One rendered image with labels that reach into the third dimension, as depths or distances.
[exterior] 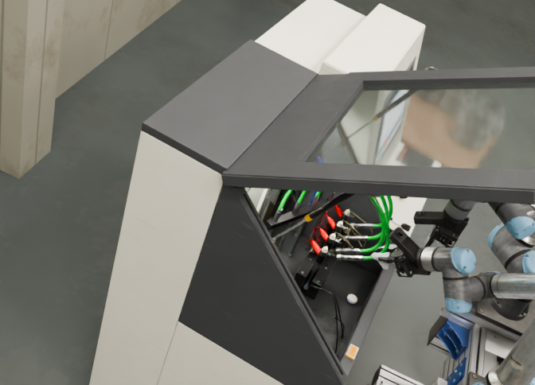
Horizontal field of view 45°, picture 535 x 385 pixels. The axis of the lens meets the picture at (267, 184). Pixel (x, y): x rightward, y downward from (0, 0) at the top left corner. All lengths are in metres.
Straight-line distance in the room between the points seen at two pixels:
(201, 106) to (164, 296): 0.67
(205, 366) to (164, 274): 0.40
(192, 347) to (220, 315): 0.24
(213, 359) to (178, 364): 0.18
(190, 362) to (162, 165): 0.82
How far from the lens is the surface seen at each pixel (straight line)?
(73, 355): 3.13
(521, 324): 2.57
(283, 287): 1.96
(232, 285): 2.05
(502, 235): 2.51
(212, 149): 1.84
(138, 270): 2.24
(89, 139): 4.14
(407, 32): 2.80
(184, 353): 2.41
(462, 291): 2.02
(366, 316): 2.35
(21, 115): 3.55
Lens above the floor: 2.63
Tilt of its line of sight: 39 degrees down
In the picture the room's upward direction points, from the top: 21 degrees clockwise
